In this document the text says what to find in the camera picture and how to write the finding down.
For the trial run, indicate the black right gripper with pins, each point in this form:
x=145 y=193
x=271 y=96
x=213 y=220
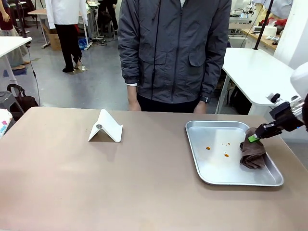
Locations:
x=286 y=118

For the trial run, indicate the brown cloth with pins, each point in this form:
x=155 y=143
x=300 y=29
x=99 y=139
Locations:
x=252 y=154

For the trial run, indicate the person's left hand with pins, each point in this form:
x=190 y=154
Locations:
x=201 y=108

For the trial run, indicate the person's right hand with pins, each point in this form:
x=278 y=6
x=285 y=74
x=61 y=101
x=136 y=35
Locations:
x=133 y=101

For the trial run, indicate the white table with white legs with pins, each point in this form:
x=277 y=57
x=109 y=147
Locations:
x=255 y=77

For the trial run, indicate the silver metal tray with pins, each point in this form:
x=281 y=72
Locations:
x=216 y=168

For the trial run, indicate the black wrist watch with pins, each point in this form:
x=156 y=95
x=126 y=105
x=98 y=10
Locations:
x=205 y=99

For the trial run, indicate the wooden workbench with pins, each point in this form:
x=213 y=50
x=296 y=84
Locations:
x=262 y=38

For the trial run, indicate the person's black trousers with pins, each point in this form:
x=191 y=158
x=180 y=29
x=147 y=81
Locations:
x=168 y=106

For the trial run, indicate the black stand pole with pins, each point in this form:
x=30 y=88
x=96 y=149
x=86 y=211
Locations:
x=263 y=24

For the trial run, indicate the person in grey jacket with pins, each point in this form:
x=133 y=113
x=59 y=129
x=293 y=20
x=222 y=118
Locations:
x=173 y=48

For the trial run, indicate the white folded roller stand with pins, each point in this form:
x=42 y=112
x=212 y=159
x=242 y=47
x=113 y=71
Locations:
x=108 y=127

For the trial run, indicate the blue plastic bag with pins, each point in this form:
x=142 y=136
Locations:
x=82 y=45

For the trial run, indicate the person in white coat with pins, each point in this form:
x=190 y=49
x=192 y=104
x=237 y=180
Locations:
x=69 y=29

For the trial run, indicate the cardboard box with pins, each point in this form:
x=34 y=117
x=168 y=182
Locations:
x=55 y=41

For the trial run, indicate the black handbag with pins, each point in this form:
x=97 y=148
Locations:
x=24 y=103

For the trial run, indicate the wooden desk with white legs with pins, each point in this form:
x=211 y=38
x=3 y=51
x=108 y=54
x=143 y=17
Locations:
x=38 y=13

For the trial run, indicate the grey plastic stool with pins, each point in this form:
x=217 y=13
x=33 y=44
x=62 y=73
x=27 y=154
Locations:
x=9 y=101

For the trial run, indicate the white colourful patterned cloth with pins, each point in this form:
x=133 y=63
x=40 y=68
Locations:
x=4 y=122

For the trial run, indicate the person in maroon top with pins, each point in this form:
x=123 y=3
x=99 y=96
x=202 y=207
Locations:
x=4 y=14

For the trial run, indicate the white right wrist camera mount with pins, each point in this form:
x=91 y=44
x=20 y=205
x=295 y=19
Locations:
x=274 y=98

